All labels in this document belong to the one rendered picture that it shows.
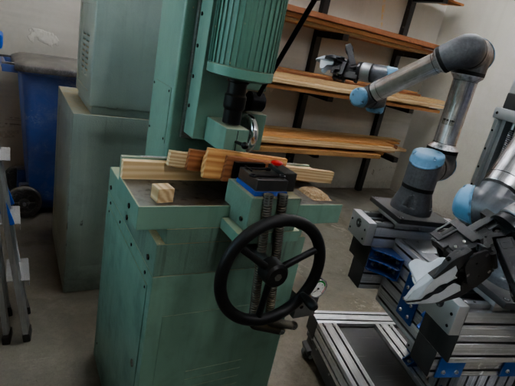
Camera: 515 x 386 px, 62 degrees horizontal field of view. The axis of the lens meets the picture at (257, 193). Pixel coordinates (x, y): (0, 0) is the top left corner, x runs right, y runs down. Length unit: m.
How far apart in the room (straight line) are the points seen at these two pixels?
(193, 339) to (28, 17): 2.58
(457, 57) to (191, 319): 1.19
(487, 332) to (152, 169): 0.99
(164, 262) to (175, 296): 0.11
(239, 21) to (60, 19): 2.38
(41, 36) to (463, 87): 2.63
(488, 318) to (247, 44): 0.94
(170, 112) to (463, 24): 4.02
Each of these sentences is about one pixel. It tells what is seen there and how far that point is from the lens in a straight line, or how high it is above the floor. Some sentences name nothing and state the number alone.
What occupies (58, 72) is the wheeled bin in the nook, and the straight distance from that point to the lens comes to 2.76.
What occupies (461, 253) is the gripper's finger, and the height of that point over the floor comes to 1.05.
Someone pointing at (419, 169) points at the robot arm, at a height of 0.98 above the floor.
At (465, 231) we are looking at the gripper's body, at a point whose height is 1.07.
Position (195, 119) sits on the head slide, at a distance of 1.25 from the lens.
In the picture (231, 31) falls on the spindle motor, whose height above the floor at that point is 1.30.
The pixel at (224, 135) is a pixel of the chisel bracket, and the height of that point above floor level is 1.05.
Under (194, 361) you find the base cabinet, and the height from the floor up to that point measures 0.42.
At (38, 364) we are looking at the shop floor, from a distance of 1.94.
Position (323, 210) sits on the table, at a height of 0.88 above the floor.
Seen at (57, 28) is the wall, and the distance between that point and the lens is 3.37.
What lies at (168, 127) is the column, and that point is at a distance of 1.33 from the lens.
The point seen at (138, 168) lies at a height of 0.93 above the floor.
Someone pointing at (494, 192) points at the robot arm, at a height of 1.11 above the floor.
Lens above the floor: 1.29
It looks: 19 degrees down
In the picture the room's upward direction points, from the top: 12 degrees clockwise
